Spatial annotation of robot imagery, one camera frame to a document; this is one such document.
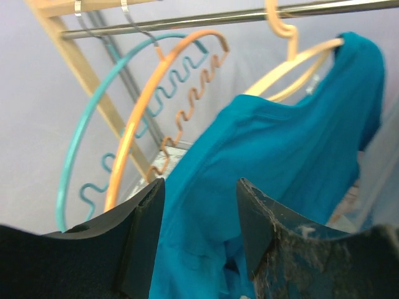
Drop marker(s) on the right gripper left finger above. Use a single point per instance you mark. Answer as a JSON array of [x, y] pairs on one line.
[[109, 256]]

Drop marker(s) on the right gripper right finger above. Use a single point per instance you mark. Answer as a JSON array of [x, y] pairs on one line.
[[290, 256]]

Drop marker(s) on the orange hanger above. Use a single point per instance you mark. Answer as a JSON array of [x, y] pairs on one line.
[[194, 94]]

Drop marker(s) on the light blue hanger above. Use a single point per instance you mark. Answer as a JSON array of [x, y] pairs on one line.
[[121, 62]]

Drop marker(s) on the white t shirt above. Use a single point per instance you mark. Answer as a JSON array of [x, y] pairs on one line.
[[373, 198]]

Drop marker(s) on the teal t shirt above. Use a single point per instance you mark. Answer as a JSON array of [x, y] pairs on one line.
[[303, 156]]

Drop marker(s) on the cream wooden hanger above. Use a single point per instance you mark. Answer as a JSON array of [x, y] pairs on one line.
[[294, 58]]

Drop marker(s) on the wooden clothes rack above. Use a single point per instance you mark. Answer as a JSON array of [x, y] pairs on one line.
[[65, 24]]

